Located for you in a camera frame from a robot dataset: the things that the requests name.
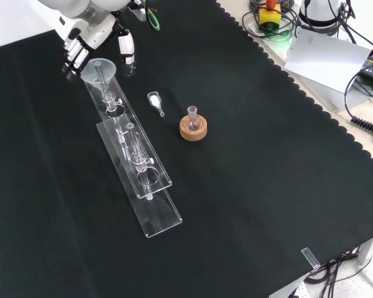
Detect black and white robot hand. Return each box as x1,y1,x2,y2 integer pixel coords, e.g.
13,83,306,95
54,12,137,81

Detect clear plastic funnel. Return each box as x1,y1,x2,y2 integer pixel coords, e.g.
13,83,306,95
80,58,117,94

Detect glass weighing funnel with powder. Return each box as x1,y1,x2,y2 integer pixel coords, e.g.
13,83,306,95
147,90,167,118

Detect clear acrylic funnel stand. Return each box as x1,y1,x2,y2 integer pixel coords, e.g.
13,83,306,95
83,58,183,239

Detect small round-bottom glass flask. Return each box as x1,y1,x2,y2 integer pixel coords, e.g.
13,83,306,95
186,106,203,132

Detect yellow stop button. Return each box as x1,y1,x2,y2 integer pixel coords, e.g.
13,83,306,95
257,0,282,32

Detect black cloth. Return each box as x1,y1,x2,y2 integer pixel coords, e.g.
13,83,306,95
0,0,373,298

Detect pale board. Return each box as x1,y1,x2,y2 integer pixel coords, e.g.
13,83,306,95
283,28,372,94

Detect clear tape strip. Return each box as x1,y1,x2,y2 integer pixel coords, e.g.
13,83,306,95
300,246,321,269

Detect cork ring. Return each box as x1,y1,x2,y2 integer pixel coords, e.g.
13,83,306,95
178,114,209,143

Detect black cable with ribbed end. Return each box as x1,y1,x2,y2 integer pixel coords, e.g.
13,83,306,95
344,68,373,144

